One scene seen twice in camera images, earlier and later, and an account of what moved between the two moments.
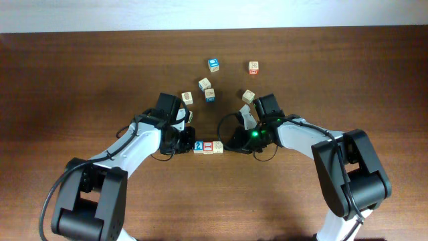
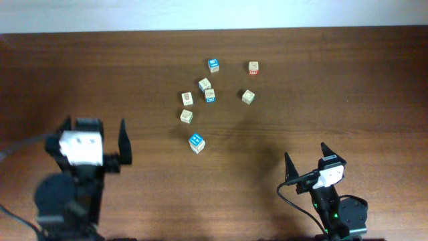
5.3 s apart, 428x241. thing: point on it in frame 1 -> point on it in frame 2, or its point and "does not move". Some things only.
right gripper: x=235 y=142 -> x=307 y=186
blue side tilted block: x=204 y=84 does not move
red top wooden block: x=208 y=147 -> x=198 y=148
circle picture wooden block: x=248 y=96 does not move
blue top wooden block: x=214 y=65 does not move
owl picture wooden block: x=187 y=98 does not move
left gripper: x=188 y=142 -> x=110 y=160
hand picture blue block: x=209 y=95 does not move
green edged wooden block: x=190 y=117 does not move
